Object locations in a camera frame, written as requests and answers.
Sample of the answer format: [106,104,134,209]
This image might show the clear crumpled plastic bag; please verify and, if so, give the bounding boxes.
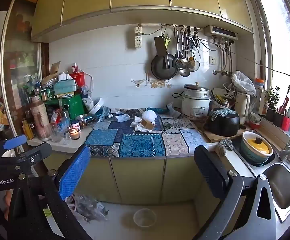
[68,194,109,222]

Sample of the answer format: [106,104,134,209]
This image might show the printed white bag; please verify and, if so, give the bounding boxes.
[81,94,94,110]

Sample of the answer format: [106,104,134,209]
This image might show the metal water pipes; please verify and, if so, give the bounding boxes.
[212,39,235,77]

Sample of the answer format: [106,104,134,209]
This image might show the black wok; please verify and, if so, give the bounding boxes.
[151,53,178,81]

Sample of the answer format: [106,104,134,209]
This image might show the black cooking pot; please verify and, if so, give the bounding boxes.
[206,109,240,137]

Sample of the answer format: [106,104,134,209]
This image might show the dark utensil cup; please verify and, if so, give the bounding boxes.
[274,85,290,128]

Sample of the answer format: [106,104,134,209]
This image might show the red tin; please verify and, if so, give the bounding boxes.
[69,62,85,88]

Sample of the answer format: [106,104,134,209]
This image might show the white tissue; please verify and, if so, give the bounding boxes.
[130,120,153,133]

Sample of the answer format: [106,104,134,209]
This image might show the glass door cabinet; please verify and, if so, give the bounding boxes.
[1,0,50,140]

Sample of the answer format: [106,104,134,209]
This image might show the white plastic waste bin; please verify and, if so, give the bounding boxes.
[133,208,157,228]

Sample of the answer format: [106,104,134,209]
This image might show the blue patchwork tablecloth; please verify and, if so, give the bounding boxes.
[83,106,208,158]

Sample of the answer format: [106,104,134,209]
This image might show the steel kitchen sink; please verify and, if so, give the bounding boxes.
[231,130,290,223]

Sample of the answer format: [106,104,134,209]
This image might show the kitchen scissors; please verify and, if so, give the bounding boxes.
[189,27,201,49]

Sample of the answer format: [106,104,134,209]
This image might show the grey dishcloth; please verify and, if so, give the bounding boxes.
[215,138,233,157]

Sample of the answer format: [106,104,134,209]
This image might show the steel skimmer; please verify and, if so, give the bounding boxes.
[175,30,188,70]

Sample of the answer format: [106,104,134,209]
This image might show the glass candle jar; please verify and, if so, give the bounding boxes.
[69,128,81,140]

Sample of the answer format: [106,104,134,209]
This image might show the green box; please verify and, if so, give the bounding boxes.
[45,94,88,117]

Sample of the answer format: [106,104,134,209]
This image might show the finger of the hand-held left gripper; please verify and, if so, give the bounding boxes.
[0,142,53,175]
[0,134,28,158]

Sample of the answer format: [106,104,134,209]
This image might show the yellow bottle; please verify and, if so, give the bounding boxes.
[22,119,34,140]

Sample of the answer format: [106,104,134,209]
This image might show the empty glass jar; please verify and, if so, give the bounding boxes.
[50,122,63,143]

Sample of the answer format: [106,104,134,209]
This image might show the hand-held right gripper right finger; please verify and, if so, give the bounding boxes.
[194,145,284,240]

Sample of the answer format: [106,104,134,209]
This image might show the teal patterned cloth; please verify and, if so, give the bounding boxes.
[147,107,169,114]

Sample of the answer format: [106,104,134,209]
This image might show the dish rack with utensils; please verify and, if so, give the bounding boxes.
[211,87,235,110]

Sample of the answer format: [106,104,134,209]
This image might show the black power cable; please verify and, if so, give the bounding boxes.
[172,92,184,105]

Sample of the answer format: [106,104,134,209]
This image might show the small cardboard box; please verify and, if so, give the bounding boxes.
[140,119,155,130]

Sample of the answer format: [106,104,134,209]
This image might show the stack of bowls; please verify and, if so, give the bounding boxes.
[249,112,262,130]

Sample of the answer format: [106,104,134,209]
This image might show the pink thermos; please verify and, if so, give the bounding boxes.
[30,95,51,142]

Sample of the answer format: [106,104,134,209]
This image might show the wooden cutting board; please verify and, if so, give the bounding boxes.
[195,121,251,143]

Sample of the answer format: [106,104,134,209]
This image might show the white plastic tray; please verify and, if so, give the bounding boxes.
[115,114,131,123]

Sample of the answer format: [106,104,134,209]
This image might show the mesh strainer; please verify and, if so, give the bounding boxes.
[187,56,200,72]

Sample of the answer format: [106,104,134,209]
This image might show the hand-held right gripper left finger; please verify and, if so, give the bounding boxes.
[8,144,93,240]

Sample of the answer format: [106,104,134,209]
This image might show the teal tissue box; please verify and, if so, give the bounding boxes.
[53,74,77,95]

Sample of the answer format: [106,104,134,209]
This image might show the teal crochet cloth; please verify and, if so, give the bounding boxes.
[210,108,237,121]

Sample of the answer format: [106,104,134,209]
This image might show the white rice cooker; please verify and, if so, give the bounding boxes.
[181,82,212,120]

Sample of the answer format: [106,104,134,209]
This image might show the metal utensil rail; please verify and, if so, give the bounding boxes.
[140,23,200,29]

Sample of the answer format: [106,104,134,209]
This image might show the white plastic bag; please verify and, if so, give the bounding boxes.
[231,70,257,98]

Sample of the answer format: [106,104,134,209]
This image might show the potted plant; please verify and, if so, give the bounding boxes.
[264,86,281,122]

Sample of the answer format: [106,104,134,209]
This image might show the white jug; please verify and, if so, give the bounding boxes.
[235,91,251,125]

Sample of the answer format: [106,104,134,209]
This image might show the ceramic pot with yellow lid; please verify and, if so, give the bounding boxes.
[240,131,274,165]

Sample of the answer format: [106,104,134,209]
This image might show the kitchen window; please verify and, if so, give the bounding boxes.
[251,0,290,130]

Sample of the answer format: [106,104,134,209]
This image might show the black wire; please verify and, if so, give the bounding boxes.
[200,39,290,81]

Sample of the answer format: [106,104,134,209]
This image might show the steel cleaver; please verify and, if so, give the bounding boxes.
[154,35,167,56]

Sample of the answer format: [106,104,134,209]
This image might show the white water heater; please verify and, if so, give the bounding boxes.
[204,24,238,40]

